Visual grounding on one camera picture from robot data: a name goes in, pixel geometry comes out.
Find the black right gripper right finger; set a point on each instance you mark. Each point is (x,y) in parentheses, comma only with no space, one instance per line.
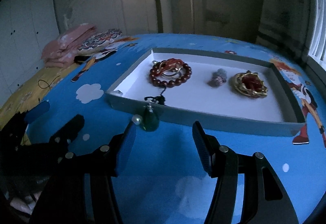
(217,160)

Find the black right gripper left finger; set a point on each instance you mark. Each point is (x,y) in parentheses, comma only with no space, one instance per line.
(113,157)

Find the gold scalloped bangle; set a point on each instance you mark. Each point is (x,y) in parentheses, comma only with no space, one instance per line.
(241,89)

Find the grey jade pendant with tassel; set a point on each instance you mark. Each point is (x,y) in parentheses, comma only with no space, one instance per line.
(218,78)

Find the left hand holding gripper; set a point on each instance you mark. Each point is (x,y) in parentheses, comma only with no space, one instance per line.
(27,204)

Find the grey shallow tray white inside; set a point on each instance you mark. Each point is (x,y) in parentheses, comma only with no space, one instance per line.
(222,108)

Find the yellow bed sheet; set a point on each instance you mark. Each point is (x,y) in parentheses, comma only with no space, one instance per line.
(51,86)

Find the patterned round pillow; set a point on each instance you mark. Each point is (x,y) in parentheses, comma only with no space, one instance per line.
(99,41)

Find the folded pink blanket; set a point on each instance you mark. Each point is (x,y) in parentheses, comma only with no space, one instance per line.
(60,52)

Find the white wardrobe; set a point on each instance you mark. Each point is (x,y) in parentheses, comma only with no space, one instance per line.
(26,27)

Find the grey patterned curtain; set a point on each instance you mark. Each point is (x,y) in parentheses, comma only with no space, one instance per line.
(294,27)

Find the white wooden headboard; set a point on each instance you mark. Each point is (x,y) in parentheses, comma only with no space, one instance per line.
(131,16)

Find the gold bangle with red cord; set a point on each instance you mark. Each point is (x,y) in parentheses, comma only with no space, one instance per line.
(253,82)

